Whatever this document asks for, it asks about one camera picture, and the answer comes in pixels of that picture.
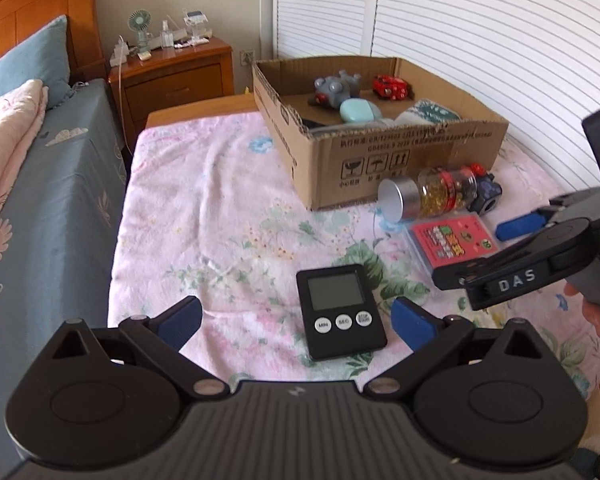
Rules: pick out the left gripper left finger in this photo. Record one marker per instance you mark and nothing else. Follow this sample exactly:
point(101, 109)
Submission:
point(157, 342)

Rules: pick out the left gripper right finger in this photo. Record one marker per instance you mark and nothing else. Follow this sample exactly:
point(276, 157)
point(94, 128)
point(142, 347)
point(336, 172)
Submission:
point(435, 344)

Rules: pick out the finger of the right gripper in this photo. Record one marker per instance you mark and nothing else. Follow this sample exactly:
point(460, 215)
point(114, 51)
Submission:
point(530, 223)
point(512, 268)

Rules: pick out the black cube toy red knobs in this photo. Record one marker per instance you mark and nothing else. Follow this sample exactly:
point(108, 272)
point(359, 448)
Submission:
point(488, 191)

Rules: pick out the clear plastic card case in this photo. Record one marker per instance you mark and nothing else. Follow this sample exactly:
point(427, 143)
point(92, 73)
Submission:
point(451, 239)

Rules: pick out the clear bottle of yellow capsules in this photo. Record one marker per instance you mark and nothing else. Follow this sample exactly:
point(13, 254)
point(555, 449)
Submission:
point(434, 192)

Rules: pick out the black digital timer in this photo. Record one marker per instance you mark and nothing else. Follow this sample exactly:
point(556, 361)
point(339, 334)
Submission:
point(339, 312)

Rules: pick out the red toy block car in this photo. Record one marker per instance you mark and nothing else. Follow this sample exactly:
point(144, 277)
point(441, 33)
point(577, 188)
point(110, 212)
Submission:
point(391, 88)

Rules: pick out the light blue oval case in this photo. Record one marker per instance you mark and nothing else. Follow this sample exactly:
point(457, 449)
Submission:
point(359, 110)

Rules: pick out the grey cat figurine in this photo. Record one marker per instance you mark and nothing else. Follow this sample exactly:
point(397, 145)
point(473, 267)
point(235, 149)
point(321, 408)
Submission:
point(332, 91)

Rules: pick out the blue bed sheet mattress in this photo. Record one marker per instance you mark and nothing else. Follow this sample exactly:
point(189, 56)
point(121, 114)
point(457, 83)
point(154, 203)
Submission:
point(58, 231)

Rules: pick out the pink floral table cloth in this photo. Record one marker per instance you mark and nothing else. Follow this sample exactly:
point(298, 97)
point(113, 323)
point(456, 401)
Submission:
point(212, 212)

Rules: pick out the green white packet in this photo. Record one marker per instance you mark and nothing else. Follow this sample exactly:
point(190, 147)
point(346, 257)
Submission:
point(426, 112)

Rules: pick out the brown cardboard box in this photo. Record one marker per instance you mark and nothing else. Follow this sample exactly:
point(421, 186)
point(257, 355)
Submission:
point(332, 163)

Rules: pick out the wooden nightstand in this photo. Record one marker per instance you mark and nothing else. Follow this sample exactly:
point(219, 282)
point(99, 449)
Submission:
point(170, 78)

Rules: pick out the pink folded quilt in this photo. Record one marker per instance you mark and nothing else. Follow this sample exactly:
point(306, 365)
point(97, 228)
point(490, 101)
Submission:
point(22, 112)

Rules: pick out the white power strip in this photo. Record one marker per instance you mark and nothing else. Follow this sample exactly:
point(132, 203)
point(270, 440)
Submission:
point(120, 54)

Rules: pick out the blue pillow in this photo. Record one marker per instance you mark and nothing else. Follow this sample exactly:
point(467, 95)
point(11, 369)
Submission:
point(42, 56)

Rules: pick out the clear spray bottle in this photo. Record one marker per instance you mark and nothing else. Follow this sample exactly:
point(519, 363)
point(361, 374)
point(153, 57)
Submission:
point(166, 38)

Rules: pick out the small green desk fan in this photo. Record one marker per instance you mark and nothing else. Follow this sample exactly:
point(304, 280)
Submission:
point(139, 22)

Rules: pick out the white desk gadget stand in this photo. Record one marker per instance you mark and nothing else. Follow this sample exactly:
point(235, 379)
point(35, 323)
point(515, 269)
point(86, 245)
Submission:
point(197, 26)

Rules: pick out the wooden headboard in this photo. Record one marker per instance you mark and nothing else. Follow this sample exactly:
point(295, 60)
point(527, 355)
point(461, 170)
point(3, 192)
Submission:
point(19, 19)

